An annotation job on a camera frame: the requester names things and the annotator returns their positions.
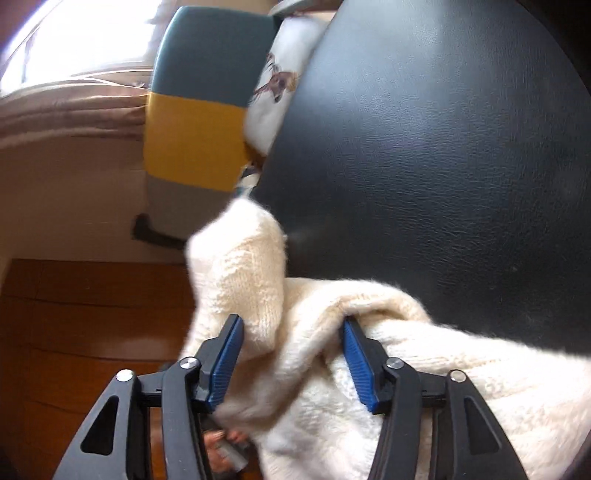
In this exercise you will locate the beige curtain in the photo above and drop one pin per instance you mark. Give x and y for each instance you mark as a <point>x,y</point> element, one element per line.
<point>69,110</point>

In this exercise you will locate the white deer print cushion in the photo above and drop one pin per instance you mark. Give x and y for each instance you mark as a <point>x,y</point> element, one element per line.
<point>286,55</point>

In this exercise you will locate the bright window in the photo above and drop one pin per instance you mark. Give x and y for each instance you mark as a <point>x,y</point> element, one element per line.
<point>92,37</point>

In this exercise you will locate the teal yellow grey armchair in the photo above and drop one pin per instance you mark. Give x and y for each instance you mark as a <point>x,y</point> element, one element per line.
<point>198,138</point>

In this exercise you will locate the cream knitted sweater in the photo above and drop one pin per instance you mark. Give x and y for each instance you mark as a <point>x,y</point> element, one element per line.
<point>314,369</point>

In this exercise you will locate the person's left hand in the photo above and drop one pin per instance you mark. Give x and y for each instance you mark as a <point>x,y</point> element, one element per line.
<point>235,436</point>

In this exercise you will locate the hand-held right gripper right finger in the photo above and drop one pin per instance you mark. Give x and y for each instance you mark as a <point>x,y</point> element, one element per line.
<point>355,355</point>

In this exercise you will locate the blue triangle pattern cushion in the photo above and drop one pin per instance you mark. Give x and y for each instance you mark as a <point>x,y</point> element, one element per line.
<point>247,180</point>

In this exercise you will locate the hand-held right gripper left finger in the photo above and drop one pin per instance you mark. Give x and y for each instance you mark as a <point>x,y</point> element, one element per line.
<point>226,364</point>

